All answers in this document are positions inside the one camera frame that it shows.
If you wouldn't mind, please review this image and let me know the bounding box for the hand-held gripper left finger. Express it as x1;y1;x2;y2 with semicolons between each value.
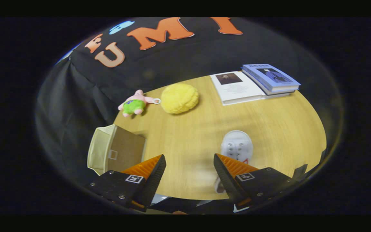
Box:
86;154;166;212

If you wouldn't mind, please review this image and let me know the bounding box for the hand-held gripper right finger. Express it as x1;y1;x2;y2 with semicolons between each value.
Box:
214;153;302;209

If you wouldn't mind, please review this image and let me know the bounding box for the white shoe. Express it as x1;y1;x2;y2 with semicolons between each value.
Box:
214;130;254;194

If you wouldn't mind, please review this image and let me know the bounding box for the beige fabric storage box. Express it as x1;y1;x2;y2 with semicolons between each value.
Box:
87;124;147;176

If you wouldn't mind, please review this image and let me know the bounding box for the pink starfish plush toy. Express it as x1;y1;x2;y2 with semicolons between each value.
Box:
118;90;161;117

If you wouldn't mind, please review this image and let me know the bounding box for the yellow round plush cushion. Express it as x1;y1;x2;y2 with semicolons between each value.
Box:
161;83;200;114

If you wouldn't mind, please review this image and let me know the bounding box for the white book with portrait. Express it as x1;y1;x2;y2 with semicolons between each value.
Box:
210;71;266;106

